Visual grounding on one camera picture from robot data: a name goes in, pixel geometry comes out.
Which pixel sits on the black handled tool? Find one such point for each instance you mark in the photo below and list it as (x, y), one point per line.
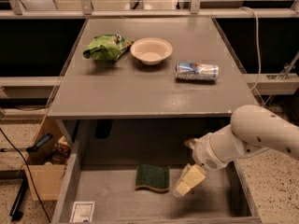
(39, 143)

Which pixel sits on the white paper bowl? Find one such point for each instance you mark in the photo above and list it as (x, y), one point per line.
(151, 51)

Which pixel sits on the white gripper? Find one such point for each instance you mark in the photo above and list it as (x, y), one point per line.
(205, 155)

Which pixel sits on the crushed blue soda can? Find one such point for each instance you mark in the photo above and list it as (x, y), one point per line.
(197, 71)

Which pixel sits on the white label sticker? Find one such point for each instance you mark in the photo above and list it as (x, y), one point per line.
(82, 212)

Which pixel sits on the green chip bag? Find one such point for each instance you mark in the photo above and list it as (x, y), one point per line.
(107, 47)

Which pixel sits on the green and yellow sponge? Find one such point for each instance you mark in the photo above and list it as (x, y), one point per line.
(153, 178)

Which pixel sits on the open grey top drawer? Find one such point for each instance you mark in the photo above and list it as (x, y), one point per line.
(102, 170)

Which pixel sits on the grey cabinet counter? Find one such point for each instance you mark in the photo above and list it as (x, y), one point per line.
(130, 89)

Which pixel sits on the black floor stand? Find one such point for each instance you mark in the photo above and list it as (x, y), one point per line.
(15, 211)

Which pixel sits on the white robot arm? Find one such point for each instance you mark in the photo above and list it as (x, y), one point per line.
(252, 130)

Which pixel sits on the cardboard box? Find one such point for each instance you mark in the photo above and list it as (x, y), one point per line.
(47, 166)

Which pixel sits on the metal frame rail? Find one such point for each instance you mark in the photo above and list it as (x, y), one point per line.
(72, 9)

